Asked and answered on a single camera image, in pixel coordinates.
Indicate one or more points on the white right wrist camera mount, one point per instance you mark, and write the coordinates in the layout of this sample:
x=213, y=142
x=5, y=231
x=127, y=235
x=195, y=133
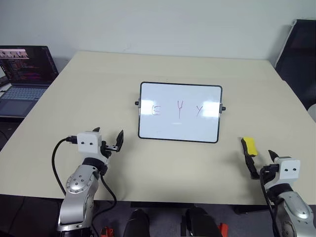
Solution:
x=290, y=170

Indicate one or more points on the white round object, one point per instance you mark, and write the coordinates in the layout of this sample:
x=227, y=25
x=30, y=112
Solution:
x=312, y=111

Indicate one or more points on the red plastic part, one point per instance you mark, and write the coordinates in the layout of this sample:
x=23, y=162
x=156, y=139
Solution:
x=107, y=231
x=223, y=229

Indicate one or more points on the black office chair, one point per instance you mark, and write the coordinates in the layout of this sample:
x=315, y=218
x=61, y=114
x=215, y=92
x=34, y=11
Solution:
x=300, y=61

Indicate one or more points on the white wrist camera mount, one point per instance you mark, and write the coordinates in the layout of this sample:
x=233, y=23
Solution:
x=87, y=143
x=290, y=170

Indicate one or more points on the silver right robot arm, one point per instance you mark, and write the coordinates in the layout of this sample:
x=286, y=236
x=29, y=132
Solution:
x=295, y=209

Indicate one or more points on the yellow and black eraser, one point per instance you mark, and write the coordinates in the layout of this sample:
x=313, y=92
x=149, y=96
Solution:
x=250, y=146

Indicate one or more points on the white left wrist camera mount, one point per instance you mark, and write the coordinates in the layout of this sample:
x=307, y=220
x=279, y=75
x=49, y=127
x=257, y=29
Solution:
x=87, y=143

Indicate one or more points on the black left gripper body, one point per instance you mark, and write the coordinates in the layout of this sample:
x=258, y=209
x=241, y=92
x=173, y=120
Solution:
x=105, y=148

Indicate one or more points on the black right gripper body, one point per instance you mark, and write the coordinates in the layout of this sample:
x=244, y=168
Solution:
x=266, y=174

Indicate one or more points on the open grey laptop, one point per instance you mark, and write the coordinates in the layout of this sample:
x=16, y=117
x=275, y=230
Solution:
x=22, y=74

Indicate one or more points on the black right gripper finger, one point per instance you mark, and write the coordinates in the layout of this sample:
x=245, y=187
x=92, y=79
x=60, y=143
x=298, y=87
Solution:
x=253, y=169
x=273, y=156

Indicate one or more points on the small black-framed whiteboard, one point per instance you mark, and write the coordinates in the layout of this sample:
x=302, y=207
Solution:
x=180, y=98

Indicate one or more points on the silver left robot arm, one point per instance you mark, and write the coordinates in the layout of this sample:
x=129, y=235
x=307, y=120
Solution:
x=79, y=184

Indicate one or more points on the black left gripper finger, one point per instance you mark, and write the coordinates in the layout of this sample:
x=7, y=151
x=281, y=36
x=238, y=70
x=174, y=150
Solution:
x=97, y=130
x=119, y=140

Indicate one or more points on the dark rounded shape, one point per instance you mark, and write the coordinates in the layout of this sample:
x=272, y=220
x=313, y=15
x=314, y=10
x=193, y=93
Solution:
x=202, y=223
x=137, y=223

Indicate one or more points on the black table frame bar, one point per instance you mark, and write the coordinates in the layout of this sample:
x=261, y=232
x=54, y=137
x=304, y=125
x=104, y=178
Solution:
x=158, y=204

